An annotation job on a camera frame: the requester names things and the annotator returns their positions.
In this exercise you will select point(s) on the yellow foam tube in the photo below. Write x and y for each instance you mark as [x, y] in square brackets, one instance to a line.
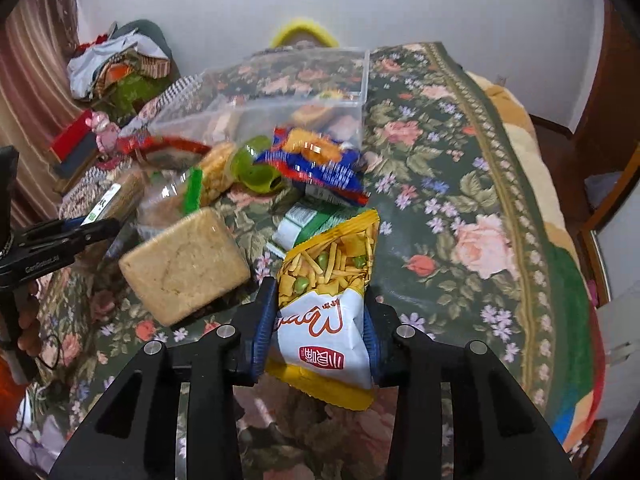
[302, 30]

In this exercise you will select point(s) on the yellow white snack bag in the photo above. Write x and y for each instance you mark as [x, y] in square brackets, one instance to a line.
[320, 325]

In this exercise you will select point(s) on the orange patterned quilt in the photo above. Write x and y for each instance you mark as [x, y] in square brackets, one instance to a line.
[530, 130]

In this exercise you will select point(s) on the blue orange snack packet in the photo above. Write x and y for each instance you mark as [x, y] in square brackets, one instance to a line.
[320, 160]

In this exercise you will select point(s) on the red snack packet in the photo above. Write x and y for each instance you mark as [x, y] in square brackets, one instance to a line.
[170, 146]

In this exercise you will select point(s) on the floral blanket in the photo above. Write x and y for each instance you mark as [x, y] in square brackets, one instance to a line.
[450, 210]

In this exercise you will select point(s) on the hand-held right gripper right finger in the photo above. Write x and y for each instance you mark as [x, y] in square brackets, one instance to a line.
[371, 340]

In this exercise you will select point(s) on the pile of clothes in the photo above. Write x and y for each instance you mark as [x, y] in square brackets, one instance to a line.
[120, 65]

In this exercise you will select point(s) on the green white snack packet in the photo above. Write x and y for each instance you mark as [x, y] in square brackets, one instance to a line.
[300, 222]

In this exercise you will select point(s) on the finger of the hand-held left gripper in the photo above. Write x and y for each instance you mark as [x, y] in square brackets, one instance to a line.
[75, 237]

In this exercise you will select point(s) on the round cracker pack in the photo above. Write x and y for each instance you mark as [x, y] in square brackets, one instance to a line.
[217, 170]

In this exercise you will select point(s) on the pink doll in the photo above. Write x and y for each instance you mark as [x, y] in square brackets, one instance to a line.
[102, 132]

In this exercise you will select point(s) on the red box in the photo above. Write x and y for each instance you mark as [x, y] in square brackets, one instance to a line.
[70, 140]

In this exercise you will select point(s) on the large tan biscuit pack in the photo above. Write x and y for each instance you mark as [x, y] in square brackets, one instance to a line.
[185, 265]

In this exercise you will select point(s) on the striped brown curtain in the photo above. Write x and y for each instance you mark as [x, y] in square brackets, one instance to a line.
[30, 60]

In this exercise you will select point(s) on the cracker pack with white label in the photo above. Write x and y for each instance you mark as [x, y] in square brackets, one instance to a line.
[115, 200]

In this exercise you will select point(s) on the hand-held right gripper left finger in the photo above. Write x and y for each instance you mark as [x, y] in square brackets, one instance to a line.
[264, 330]

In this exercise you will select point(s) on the person's left hand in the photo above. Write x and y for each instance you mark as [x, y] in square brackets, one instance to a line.
[29, 325]

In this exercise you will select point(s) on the clear plastic container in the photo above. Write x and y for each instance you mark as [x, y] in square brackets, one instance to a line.
[280, 90]

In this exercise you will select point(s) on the bread pack with green label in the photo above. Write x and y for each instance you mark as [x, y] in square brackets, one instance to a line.
[165, 200]

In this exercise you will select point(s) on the green jelly cup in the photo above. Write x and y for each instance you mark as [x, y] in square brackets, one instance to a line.
[260, 170]

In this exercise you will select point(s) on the wooden door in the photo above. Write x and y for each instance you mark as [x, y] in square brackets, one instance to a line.
[612, 85]

